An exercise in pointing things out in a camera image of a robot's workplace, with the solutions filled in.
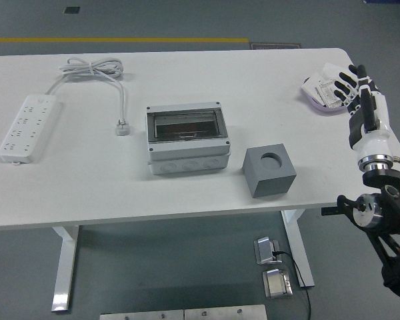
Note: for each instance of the white table leg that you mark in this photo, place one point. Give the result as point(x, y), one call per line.
point(65, 266)
point(300, 253)

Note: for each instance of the purple plastic tray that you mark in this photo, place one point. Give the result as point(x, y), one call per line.
point(320, 110)

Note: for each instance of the plain white socket panel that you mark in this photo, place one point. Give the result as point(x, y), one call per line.
point(311, 87)

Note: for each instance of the dark floor sign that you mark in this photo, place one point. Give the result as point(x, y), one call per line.
point(276, 46)

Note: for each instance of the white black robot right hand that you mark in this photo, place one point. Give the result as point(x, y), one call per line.
point(375, 140)

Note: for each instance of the white power plug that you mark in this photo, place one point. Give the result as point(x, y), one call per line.
point(124, 129)

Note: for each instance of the printed white socket panel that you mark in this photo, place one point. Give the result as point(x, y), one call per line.
point(326, 91)

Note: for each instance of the transparent grey box lid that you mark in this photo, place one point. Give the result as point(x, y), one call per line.
point(186, 108)

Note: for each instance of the black table control panel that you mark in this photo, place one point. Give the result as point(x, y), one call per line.
point(328, 211)

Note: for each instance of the white square cover plate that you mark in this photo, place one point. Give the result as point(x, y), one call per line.
point(331, 68)

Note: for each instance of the grey metal plate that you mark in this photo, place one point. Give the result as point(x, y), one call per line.
point(140, 315)
point(225, 312)

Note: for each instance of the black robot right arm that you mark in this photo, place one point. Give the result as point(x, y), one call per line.
point(396, 200)

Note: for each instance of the grey plastic junction box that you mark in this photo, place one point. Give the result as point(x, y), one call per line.
point(186, 160)

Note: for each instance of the black floor square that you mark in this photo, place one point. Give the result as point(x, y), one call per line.
point(72, 10)

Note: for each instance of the white power strip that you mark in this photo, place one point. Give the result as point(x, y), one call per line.
point(26, 126)

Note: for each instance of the grey block battery holder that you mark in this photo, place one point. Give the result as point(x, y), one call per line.
point(270, 186)

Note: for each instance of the silver floor socket box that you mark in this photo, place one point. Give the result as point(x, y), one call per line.
point(276, 283)
point(265, 250)

